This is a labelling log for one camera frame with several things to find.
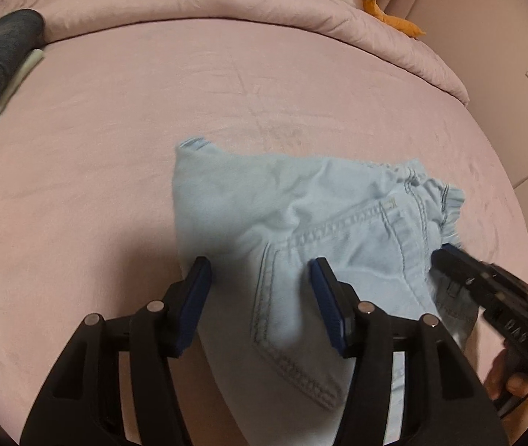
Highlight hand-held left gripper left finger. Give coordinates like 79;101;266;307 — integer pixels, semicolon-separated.
19;256;213;446

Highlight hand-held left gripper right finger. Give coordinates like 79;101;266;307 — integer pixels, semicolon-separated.
309;257;509;446

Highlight light blue strawberry pants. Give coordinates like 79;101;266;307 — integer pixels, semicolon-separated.
172;137;481;446

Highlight pink quilt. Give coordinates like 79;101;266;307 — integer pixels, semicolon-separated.
0;0;471;105

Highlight person's right hand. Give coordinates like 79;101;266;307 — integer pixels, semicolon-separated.
484;348;528;403

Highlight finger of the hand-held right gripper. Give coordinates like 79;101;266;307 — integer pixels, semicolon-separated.
430;243;502;305

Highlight light green folded cloth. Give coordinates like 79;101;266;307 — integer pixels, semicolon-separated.
0;49;44;139

